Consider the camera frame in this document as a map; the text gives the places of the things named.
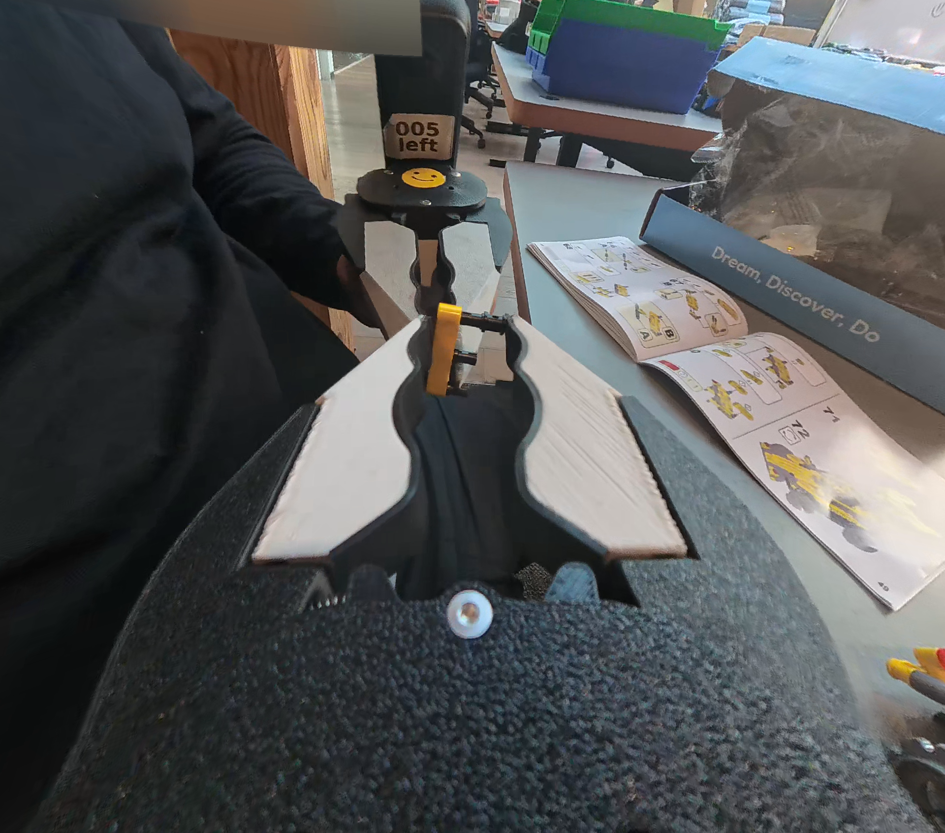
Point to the clear plastic bags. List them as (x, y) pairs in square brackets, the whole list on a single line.
[(827, 183)]

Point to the open instruction booklet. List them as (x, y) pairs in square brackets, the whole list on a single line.
[(812, 420)]

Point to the white table with brown edge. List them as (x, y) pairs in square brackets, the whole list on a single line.
[(627, 128)]

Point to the person's left forearm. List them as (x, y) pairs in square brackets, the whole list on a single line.
[(280, 220)]

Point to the grey desk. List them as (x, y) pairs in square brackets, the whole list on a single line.
[(590, 198)]

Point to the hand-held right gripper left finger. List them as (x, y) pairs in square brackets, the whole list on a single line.
[(347, 471)]

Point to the yellow beam with black pins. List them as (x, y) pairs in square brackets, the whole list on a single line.
[(444, 346)]

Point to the black office chair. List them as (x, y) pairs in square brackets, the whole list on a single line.
[(480, 87)]

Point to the blue cardboard box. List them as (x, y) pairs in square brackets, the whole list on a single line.
[(812, 309)]

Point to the wooden pillar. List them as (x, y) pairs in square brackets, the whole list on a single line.
[(251, 87)]

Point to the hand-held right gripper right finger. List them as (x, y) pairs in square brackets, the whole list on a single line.
[(598, 471)]

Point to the blue bin with green lid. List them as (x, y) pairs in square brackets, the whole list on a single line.
[(627, 65)]

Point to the yellow toy vehicle model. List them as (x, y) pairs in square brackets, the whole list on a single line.
[(904, 669)]

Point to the person's left hand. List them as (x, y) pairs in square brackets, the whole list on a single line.
[(358, 290)]

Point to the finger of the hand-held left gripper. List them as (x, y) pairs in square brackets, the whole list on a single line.
[(491, 301), (387, 313)]

